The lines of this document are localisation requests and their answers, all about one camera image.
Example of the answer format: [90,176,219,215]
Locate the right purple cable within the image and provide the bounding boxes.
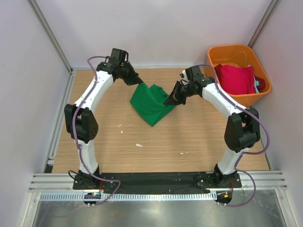
[197,64,271,208]

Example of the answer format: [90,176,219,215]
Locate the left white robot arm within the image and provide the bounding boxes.
[64,48,142,189]

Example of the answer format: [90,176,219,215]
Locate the orange plastic bin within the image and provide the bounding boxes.
[205,44,271,107]

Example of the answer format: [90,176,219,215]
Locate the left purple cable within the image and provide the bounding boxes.
[45,56,121,218]

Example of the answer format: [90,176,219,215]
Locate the light blue cloth in bin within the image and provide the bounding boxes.
[254,77,259,93]

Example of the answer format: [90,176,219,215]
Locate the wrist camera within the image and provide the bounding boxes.
[179,66,204,83]
[106,48,129,65]

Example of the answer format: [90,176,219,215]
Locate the dark red cloth in bin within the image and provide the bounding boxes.
[214,64,266,92]

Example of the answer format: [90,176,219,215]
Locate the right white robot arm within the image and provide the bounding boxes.
[164,65,260,187]

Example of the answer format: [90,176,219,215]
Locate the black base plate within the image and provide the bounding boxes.
[73,172,242,195]

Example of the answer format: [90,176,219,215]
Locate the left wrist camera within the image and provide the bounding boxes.
[106,48,129,65]

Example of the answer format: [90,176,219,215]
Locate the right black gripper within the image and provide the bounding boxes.
[164,80,197,106]

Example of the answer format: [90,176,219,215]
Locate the white slotted cable duct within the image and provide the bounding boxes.
[40,192,217,202]

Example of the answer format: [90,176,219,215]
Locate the purple cable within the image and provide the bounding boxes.
[197,64,271,208]
[45,56,121,218]

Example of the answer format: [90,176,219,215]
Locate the red t shirt in bin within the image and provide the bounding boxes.
[220,65,255,95]

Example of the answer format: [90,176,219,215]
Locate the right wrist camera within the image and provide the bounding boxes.
[179,66,204,83]

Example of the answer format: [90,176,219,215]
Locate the green t shirt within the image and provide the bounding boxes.
[130,83,175,127]

